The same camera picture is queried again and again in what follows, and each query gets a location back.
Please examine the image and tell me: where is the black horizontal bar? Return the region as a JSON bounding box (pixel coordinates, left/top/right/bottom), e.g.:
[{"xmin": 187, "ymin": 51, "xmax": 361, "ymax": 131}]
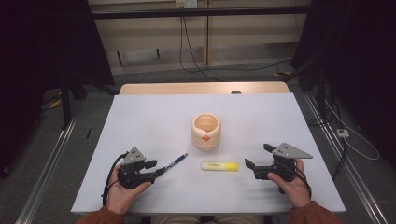
[{"xmin": 92, "ymin": 5, "xmax": 312, "ymax": 21}]

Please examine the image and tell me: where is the right hand-held gripper cable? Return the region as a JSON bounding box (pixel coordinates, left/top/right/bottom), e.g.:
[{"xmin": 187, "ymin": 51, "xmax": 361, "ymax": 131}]
[{"xmin": 293, "ymin": 167, "xmax": 313, "ymax": 200}]

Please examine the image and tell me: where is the wooden table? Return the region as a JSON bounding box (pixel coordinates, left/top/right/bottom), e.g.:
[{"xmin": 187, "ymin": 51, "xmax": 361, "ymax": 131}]
[{"xmin": 119, "ymin": 81, "xmax": 290, "ymax": 95}]

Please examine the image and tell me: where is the left hand-held gripper cable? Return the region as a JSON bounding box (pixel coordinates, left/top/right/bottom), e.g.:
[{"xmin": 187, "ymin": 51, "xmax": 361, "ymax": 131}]
[{"xmin": 101, "ymin": 151, "xmax": 129, "ymax": 207}]

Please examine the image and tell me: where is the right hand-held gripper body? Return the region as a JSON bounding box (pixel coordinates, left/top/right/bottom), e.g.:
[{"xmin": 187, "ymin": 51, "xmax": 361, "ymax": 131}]
[{"xmin": 253, "ymin": 142, "xmax": 314, "ymax": 195}]

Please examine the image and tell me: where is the cream duck pen holder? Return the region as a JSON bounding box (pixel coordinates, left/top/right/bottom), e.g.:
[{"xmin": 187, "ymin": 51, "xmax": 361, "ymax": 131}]
[{"xmin": 191, "ymin": 112, "xmax": 222, "ymax": 152}]

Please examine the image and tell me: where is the blue pen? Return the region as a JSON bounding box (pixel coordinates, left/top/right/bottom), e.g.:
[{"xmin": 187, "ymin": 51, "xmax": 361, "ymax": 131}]
[{"xmin": 163, "ymin": 153, "xmax": 189, "ymax": 172}]

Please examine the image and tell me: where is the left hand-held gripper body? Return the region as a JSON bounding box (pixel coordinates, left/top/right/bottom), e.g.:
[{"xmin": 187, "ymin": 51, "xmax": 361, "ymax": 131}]
[{"xmin": 117, "ymin": 147, "xmax": 158, "ymax": 189}]

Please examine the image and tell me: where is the white floor cable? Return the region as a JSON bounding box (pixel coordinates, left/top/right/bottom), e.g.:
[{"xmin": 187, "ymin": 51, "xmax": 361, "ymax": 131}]
[{"xmin": 323, "ymin": 101, "xmax": 381, "ymax": 161}]

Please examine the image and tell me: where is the black wall cable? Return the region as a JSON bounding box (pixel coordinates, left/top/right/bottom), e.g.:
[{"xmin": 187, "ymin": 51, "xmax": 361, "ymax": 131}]
[
  {"xmin": 181, "ymin": 15, "xmax": 224, "ymax": 82},
  {"xmin": 178, "ymin": 7, "xmax": 293, "ymax": 75}
]

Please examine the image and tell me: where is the metal floor rail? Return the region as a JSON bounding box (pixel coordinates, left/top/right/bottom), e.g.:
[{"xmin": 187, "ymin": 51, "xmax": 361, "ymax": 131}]
[
  {"xmin": 303, "ymin": 92, "xmax": 389, "ymax": 224},
  {"xmin": 14, "ymin": 116, "xmax": 78, "ymax": 224}
]

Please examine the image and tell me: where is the white table mat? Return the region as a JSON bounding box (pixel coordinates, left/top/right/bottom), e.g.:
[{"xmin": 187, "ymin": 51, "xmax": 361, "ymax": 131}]
[{"xmin": 70, "ymin": 92, "xmax": 347, "ymax": 216}]

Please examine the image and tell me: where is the black metal stand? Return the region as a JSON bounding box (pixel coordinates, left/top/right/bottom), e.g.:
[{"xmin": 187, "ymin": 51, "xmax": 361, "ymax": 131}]
[
  {"xmin": 60, "ymin": 74, "xmax": 73, "ymax": 131},
  {"xmin": 289, "ymin": 55, "xmax": 331, "ymax": 120}
]

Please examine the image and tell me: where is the yellow highlighter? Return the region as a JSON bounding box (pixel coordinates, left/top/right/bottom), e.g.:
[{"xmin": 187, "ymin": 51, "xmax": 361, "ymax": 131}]
[{"xmin": 200, "ymin": 161, "xmax": 240, "ymax": 173}]

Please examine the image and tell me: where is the hand-held gripper cable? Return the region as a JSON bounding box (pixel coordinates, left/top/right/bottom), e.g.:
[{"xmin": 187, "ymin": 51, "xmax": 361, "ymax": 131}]
[
  {"xmin": 101, "ymin": 151, "xmax": 129, "ymax": 207},
  {"xmin": 293, "ymin": 167, "xmax": 313, "ymax": 200}
]

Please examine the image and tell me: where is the black floor cable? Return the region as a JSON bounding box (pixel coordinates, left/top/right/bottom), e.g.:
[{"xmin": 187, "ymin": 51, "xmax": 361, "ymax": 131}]
[{"xmin": 332, "ymin": 138, "xmax": 348, "ymax": 181}]

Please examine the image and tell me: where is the beige wooden cabinet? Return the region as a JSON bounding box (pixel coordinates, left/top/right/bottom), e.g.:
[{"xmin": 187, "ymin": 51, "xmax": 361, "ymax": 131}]
[{"xmin": 87, "ymin": 0, "xmax": 312, "ymax": 76}]

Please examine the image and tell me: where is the person's right hand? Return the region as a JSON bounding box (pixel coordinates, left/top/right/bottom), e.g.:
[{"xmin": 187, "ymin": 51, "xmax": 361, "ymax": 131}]
[{"xmin": 266, "ymin": 158, "xmax": 312, "ymax": 209}]

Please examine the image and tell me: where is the black curtain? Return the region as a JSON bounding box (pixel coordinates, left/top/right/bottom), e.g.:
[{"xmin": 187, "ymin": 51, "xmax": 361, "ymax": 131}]
[
  {"xmin": 292, "ymin": 0, "xmax": 396, "ymax": 160},
  {"xmin": 0, "ymin": 0, "xmax": 116, "ymax": 178}
]

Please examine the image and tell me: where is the white wall outlet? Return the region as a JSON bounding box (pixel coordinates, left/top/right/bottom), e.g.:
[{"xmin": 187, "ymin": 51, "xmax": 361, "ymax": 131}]
[{"xmin": 175, "ymin": 0, "xmax": 199, "ymax": 9}]

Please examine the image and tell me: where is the person's left hand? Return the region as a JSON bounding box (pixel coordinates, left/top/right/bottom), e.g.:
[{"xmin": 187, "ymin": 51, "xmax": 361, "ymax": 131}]
[{"xmin": 106, "ymin": 163, "xmax": 152, "ymax": 216}]

